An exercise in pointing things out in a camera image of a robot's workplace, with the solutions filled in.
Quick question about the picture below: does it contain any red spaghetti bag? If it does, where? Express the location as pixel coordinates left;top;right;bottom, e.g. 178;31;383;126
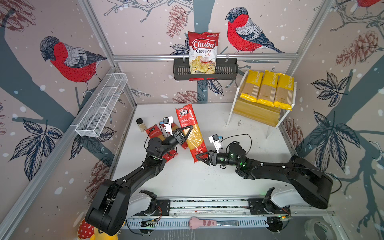
160;117;188;150
176;104;207;163
146;125;178;162

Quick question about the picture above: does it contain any black hanging wire basket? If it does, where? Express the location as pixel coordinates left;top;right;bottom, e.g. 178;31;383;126
174;58;238;81

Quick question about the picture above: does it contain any spice jar black lid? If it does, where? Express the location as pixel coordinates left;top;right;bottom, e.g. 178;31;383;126
136;118;147;132

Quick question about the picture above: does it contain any yellow pasta bag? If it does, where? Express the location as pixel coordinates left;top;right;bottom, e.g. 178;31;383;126
257;71;279;107
274;74;295;111
240;70;264;103

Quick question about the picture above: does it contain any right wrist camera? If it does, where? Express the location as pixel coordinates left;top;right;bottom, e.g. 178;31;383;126
209;135;223;153

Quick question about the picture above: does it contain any clear tape roll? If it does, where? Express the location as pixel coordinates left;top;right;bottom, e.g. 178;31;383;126
304;219;337;240

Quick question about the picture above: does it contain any pink handled scraper tool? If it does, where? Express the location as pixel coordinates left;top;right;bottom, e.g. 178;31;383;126
189;217;240;230

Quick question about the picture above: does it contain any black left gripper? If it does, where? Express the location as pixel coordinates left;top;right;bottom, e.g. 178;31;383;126
158;125;192;159

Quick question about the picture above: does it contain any yellow plush toy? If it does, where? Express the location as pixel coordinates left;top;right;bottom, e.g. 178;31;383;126
90;228;119;240

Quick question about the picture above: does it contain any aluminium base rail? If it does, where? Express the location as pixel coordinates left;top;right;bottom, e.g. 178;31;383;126
122;194;334;232

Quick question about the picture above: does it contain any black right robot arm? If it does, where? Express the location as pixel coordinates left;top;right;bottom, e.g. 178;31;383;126
196;142;333;210

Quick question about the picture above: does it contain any wooden two-tier shelf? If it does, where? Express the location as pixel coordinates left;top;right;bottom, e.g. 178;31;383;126
226;70;290;139

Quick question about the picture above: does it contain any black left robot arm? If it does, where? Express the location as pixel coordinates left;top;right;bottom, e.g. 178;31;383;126
85;125;194;236

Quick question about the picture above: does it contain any Chuba cassava chips bag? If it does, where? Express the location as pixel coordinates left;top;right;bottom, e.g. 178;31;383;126
188;32;220;75

